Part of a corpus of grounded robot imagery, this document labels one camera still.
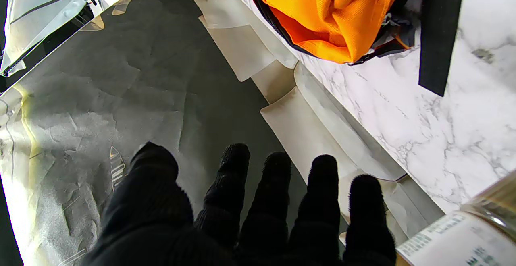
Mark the brown bottle with green cap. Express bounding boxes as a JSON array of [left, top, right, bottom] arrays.
[[397, 169, 516, 266]]

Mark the orange and blue backpack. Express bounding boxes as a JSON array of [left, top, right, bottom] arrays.
[[244, 0, 466, 97]]

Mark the cream sofa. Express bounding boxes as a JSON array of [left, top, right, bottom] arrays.
[[193, 0, 444, 246]]

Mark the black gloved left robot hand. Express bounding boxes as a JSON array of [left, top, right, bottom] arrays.
[[79, 142, 397, 266]]

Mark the clear plastic sheet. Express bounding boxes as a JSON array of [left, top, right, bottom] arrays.
[[0, 0, 113, 77]]

